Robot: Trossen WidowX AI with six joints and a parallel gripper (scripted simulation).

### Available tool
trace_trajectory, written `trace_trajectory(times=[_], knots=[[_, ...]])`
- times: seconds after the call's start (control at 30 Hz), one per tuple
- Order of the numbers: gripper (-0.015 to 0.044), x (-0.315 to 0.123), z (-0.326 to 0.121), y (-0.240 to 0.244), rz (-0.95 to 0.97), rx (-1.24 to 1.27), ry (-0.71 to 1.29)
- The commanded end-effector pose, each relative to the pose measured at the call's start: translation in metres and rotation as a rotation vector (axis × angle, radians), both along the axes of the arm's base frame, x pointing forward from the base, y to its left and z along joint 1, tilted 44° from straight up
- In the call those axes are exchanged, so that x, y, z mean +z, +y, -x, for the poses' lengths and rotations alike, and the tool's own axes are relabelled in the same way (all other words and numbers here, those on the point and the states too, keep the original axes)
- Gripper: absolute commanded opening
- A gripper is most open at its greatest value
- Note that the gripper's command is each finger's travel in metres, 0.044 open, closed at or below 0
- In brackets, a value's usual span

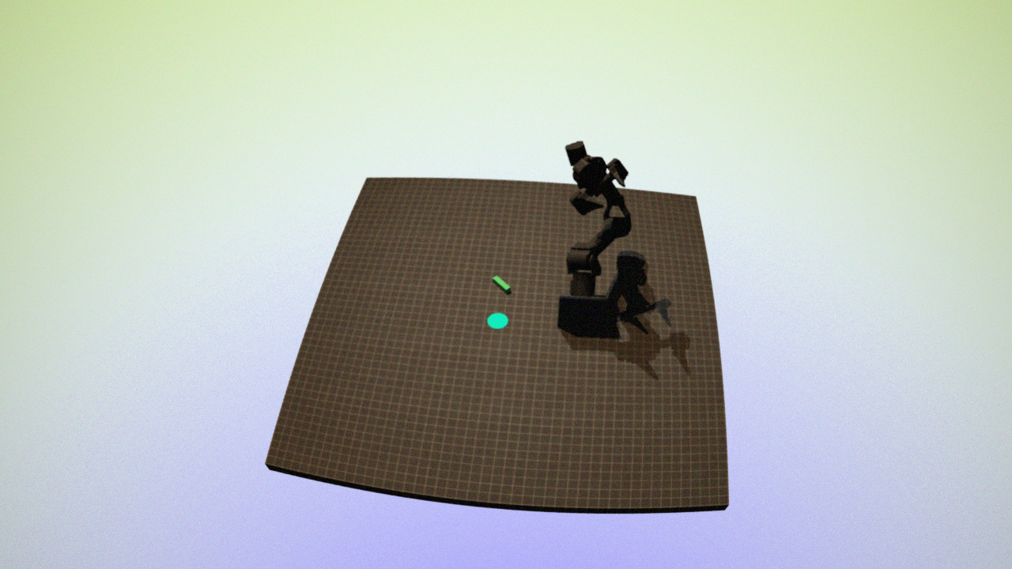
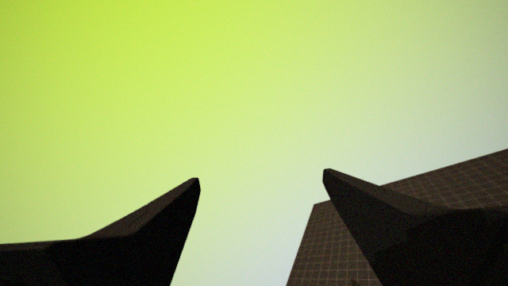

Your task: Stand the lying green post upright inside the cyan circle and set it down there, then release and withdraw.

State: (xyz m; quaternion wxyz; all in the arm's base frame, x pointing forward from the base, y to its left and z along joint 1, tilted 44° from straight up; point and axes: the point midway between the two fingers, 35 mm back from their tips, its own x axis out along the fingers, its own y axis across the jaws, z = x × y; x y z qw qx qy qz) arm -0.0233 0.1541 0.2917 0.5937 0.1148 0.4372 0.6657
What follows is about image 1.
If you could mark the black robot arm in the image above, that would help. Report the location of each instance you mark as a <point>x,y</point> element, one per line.
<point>584,256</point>

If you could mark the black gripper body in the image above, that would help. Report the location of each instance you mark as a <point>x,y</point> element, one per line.
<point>596,184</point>

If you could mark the dark green rectangular post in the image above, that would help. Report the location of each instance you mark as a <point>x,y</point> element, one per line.
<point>501,284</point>

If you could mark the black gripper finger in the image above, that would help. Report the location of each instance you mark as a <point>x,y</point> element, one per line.
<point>589,203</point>
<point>618,174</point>

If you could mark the cyan circle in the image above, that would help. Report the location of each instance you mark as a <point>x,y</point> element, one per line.
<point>497,321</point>

